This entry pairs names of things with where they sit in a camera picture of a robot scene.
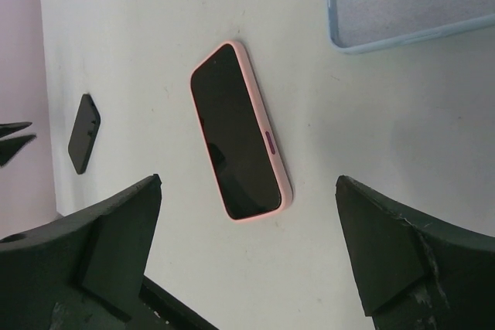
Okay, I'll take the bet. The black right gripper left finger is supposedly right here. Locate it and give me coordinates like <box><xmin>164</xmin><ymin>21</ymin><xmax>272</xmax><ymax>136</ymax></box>
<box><xmin>1</xmin><ymin>175</ymin><xmax>162</xmax><ymax>329</ymax></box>

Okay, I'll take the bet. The lilac phone case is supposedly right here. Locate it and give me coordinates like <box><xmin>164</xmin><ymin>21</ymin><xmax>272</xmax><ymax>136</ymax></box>
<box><xmin>327</xmin><ymin>0</ymin><xmax>494</xmax><ymax>54</ymax></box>

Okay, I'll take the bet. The purple smartphone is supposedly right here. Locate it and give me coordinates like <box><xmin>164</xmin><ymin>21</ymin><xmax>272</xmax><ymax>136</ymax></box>
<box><xmin>190</xmin><ymin>43</ymin><xmax>282</xmax><ymax>219</ymax></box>

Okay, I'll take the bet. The pink silicone phone case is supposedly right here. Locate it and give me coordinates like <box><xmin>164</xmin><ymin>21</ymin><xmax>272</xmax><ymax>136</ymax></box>
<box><xmin>188</xmin><ymin>39</ymin><xmax>292</xmax><ymax>223</ymax></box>

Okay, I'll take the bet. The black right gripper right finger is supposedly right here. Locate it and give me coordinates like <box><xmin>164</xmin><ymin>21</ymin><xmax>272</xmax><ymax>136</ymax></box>
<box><xmin>336</xmin><ymin>175</ymin><xmax>494</xmax><ymax>329</ymax></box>

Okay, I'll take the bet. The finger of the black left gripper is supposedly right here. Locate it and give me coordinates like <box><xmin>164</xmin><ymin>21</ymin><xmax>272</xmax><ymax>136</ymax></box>
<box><xmin>0</xmin><ymin>121</ymin><xmax>32</xmax><ymax>138</ymax></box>
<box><xmin>0</xmin><ymin>134</ymin><xmax>36</xmax><ymax>165</ymax></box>

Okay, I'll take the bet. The black smartphone pink edge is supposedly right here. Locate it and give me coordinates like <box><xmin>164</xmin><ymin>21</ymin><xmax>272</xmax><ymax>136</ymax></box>
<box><xmin>68</xmin><ymin>94</ymin><xmax>101</xmax><ymax>175</ymax></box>

